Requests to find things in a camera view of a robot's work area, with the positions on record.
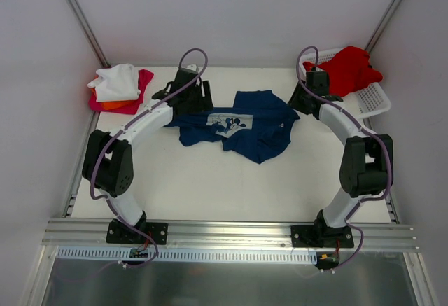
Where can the aluminium mounting rail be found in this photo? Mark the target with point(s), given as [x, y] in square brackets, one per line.
[378, 237]

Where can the white perforated plastic basket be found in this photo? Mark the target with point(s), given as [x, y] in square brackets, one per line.
[364, 103]

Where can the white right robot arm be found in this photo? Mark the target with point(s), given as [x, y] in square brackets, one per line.
[366, 170]

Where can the blue cartoon print t-shirt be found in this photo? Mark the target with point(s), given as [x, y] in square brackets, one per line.
[258, 126]

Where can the right aluminium frame post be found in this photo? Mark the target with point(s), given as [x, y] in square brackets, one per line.
[383, 23]

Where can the orange folded t-shirt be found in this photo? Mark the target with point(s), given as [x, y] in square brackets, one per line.
[109, 105]

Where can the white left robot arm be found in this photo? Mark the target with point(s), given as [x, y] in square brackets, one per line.
[109, 159]

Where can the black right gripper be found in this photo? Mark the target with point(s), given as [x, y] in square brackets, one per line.
[302, 100]

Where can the red t-shirt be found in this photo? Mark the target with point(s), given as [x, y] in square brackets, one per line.
[349, 71]

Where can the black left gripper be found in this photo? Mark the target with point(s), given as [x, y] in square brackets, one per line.
[197, 101]

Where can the aluminium frame post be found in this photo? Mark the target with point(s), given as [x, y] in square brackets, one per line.
[85, 27]
[383, 23]

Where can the pink folded t-shirt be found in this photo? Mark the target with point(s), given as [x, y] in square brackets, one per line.
[145, 78]

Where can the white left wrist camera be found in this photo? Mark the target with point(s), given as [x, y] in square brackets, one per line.
[193, 67]

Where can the white slotted cable duct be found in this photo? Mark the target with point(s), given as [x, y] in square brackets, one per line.
[188, 255]

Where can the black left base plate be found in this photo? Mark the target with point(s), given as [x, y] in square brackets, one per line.
[119, 233]

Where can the left aluminium frame post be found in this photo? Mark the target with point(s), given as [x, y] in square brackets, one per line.
[85, 27]

